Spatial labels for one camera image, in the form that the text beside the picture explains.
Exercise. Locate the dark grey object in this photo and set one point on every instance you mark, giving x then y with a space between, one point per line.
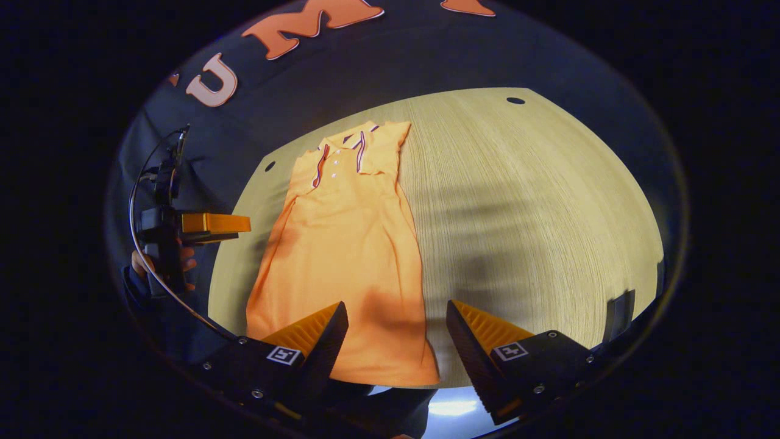
618 314

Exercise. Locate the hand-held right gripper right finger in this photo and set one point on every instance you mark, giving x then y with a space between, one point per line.
469 353

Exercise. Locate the orange T-shirt with collar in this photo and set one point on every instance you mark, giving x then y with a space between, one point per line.
347 244

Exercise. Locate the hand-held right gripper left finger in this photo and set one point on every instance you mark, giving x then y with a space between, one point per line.
326 347

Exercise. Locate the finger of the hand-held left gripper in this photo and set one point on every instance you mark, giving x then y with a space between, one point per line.
213 223

